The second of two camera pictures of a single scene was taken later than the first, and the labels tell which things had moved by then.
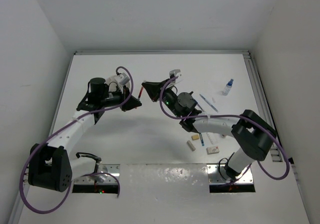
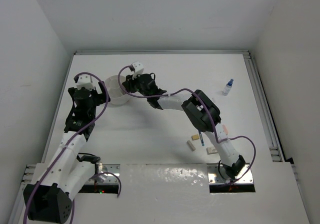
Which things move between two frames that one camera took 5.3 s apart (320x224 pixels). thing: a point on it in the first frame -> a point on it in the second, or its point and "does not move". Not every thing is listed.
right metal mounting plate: x=217 y=184 does not move
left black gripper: x=123 y=95 -> x=100 y=98
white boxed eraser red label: x=212 y=150 does not move
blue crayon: x=201 y=139 does not move
